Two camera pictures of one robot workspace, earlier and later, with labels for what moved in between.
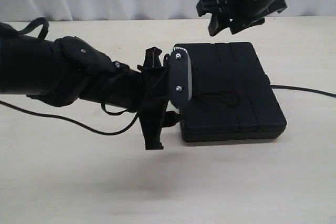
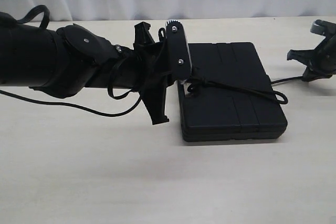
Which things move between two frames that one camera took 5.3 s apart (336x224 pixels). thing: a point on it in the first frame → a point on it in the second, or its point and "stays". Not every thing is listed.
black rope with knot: [233, 98] → [280, 96]
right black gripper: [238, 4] → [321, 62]
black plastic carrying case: [232, 97] stays
